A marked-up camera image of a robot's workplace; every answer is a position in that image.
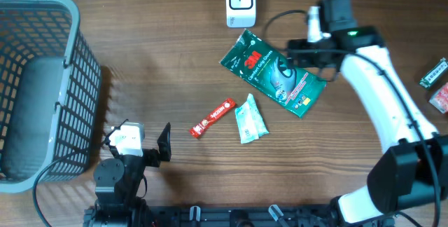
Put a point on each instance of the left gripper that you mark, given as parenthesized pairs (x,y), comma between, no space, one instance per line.
(154,158)

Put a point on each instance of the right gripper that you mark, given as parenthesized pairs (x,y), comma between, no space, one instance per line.
(306,60)

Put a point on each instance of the green 3M gloves packet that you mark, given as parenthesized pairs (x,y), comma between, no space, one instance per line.
(267,70)

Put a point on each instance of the red Nescafe stick sachet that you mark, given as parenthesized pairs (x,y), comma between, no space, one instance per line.
(198,130)

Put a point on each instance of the light green wipes packet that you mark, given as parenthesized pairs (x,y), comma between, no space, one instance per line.
(250,123)

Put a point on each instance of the white green box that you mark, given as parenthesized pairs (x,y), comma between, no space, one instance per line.
(430,78)

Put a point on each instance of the pink Kleenex tissue pack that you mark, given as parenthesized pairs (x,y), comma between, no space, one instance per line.
(440,99)

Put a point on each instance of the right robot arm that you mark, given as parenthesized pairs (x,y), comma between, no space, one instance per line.
(412,170)

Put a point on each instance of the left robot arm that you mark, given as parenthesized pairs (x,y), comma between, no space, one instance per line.
(118,178)

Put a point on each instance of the white barcode scanner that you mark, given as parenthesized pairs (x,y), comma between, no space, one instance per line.
(240,13)

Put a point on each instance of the grey plastic shopping basket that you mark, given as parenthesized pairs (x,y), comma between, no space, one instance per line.
(50,85)

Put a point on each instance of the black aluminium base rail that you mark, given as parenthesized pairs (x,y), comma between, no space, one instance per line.
(274,215)

